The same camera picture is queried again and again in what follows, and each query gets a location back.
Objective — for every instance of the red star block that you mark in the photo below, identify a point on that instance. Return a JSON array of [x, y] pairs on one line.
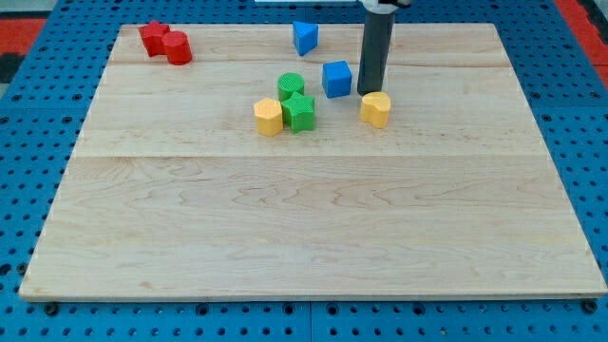
[[151, 35]]

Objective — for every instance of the green cylinder block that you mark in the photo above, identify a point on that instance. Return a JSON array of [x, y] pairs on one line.
[[289, 83]]

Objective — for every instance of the yellow hexagon block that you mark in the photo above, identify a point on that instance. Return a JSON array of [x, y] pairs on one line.
[[268, 114]]

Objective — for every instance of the red cylinder block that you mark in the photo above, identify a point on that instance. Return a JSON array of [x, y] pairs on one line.
[[176, 48]]

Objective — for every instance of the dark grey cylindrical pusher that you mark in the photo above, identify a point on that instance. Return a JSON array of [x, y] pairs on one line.
[[374, 52]]

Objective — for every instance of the green star block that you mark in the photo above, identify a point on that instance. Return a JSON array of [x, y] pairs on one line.
[[299, 112]]

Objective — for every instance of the blue cube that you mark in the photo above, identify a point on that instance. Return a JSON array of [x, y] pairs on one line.
[[336, 79]]

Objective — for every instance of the yellow heart block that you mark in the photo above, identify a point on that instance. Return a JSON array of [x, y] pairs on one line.
[[375, 109]]

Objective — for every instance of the blue triangle block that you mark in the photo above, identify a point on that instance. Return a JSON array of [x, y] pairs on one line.
[[305, 37]]

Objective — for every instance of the light wooden board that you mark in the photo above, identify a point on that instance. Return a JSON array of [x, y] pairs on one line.
[[171, 195]]

